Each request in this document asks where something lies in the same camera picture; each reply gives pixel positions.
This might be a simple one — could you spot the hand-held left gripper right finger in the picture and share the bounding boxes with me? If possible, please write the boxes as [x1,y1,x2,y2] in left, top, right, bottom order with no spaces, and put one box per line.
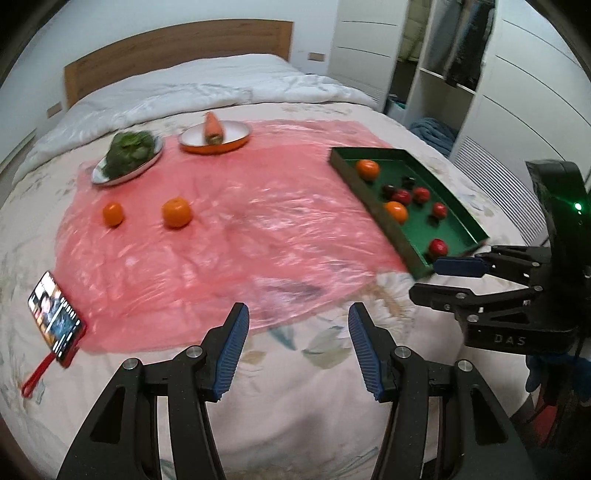
[348,302,539,480]

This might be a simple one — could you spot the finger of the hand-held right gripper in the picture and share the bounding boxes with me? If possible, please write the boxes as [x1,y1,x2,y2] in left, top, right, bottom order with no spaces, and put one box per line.
[409,282,546,319]
[434,246,549,282]

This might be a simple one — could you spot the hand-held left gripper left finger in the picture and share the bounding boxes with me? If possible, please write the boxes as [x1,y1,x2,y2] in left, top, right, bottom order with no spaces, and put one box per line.
[55,302,251,480]

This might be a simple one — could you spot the green tray box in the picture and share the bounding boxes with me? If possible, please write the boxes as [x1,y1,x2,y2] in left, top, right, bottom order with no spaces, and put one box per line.
[329,147,490,280]

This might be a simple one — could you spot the large orange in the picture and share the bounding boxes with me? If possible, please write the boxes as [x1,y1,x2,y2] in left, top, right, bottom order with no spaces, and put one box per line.
[161,198,192,229]

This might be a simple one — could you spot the person's right forearm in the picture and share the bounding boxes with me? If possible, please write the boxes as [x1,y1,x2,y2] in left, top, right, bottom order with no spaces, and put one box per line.
[510,383,591,462]

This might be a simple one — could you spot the person's right hand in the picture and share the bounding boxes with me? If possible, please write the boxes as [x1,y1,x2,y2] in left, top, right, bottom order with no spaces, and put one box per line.
[526,353,573,393]

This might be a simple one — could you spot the blue towel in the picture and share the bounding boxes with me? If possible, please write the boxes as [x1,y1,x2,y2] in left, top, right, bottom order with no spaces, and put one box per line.
[409,117,459,160]

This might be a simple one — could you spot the pink plastic sheet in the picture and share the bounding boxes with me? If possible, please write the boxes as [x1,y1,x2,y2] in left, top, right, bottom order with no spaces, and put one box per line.
[53,119,411,356]

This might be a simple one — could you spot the small white bin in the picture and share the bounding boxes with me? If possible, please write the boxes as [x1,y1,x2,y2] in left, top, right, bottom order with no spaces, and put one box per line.
[388,95,409,123]

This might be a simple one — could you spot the smartphone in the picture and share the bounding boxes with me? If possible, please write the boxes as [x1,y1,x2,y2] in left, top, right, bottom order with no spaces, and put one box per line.
[28,271,87,368]

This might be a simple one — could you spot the red phone stand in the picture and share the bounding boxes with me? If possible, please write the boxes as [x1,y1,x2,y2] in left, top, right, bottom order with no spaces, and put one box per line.
[21,351,79,398]

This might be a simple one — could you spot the white oval plate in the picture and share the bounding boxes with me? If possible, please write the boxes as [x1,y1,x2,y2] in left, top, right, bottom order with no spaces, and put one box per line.
[91,135,164,186]

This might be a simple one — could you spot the dark hanging clothes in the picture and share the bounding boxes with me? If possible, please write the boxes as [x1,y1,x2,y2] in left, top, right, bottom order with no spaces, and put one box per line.
[445,0,495,90]

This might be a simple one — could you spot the orange round plate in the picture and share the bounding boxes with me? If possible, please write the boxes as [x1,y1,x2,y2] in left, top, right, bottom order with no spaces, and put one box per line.
[178,120,252,155]

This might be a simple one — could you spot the carrot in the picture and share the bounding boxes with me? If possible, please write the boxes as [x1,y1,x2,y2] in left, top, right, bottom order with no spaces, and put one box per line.
[204,112,225,145]

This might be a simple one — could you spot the green leafy vegetable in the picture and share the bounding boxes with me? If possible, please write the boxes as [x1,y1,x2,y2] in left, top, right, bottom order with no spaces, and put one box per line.
[102,130,155,178]

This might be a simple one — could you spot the light green jacket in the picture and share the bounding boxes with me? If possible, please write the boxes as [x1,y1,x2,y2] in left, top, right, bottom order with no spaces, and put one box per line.
[397,32,421,63]

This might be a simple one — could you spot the white wardrobe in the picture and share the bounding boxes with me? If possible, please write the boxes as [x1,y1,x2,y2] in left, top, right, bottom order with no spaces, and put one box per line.
[330,0,591,245]

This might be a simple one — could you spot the white duvet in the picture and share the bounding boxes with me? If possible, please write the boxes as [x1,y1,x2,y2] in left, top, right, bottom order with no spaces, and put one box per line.
[11,53,386,185]

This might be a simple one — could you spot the wooden headboard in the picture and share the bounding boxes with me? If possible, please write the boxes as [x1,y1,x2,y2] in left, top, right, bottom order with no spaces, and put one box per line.
[63,20,294,109]

